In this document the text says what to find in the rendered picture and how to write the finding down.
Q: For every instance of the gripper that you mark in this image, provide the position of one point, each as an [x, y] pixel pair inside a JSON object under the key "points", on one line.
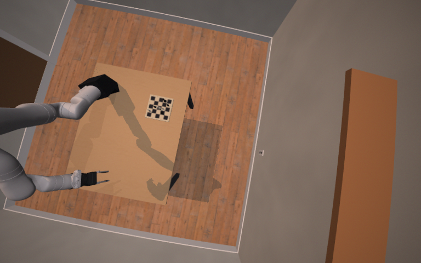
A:
{"points": [[76, 180]]}

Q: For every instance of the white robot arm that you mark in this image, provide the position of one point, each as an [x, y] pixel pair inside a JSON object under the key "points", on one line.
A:
{"points": [[15, 184]]}

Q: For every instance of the chessboard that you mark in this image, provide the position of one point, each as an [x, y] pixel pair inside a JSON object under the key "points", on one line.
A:
{"points": [[155, 100]]}

